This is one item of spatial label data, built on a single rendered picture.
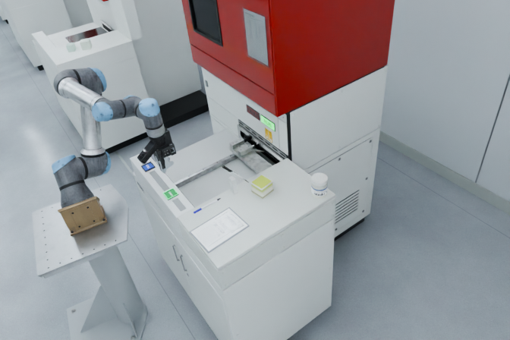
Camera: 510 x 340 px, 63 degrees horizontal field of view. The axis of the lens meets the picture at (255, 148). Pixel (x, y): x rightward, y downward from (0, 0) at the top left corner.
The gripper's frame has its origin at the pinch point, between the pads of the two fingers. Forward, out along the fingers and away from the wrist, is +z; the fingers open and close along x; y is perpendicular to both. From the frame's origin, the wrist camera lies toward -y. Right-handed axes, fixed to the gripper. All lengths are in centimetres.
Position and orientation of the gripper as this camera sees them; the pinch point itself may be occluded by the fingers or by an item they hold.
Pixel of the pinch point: (162, 171)
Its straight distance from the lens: 190.3
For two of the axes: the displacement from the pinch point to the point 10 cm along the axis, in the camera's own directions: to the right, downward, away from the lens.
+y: 8.1, -4.1, 4.2
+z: 0.8, 7.9, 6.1
